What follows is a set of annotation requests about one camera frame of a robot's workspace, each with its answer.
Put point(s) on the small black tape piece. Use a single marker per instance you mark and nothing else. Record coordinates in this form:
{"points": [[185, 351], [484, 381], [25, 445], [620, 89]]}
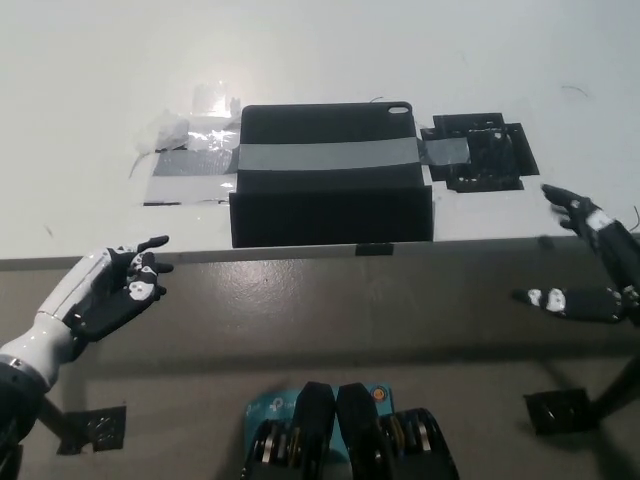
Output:
{"points": [[374, 249]]}

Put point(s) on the grey tape strip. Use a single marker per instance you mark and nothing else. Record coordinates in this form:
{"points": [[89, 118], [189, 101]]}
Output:
{"points": [[320, 156]]}

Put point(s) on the crumpled clear plastic wrap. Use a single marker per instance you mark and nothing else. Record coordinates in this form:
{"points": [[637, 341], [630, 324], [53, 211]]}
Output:
{"points": [[162, 132]]}

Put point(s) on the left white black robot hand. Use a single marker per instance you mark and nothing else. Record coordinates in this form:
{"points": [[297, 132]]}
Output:
{"points": [[95, 295]]}

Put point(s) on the black robot body blocks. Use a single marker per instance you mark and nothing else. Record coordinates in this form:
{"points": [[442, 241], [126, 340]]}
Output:
{"points": [[350, 435]]}

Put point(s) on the black tape patch cluster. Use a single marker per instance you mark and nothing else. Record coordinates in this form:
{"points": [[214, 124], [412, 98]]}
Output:
{"points": [[482, 152]]}

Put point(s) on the teal printed box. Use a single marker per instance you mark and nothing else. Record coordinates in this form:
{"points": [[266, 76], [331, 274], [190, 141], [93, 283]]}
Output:
{"points": [[310, 400]]}

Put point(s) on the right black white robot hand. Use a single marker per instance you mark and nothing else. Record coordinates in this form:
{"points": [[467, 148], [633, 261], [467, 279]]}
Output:
{"points": [[590, 300]]}

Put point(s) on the black floor tape patch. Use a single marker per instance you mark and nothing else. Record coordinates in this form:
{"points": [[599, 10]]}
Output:
{"points": [[95, 429], [557, 410]]}

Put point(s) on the black folded tablet cover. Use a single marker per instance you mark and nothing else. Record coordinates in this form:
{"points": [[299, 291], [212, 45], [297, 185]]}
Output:
{"points": [[330, 177]]}

